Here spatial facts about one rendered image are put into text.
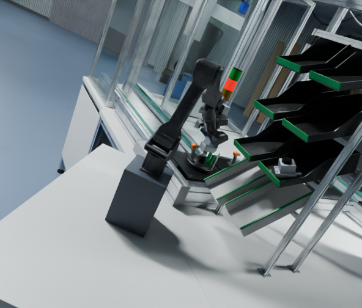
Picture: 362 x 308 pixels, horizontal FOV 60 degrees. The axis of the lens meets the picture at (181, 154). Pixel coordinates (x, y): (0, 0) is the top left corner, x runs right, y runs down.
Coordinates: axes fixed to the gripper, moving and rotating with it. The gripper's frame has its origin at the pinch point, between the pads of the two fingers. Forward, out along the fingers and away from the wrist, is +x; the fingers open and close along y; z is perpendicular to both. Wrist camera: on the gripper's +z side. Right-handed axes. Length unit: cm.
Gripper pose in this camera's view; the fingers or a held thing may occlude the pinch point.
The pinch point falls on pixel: (213, 139)
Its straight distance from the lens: 139.3
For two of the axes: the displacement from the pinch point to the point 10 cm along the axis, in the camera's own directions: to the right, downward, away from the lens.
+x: 1.9, 7.5, 6.3
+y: -4.4, -5.1, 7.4
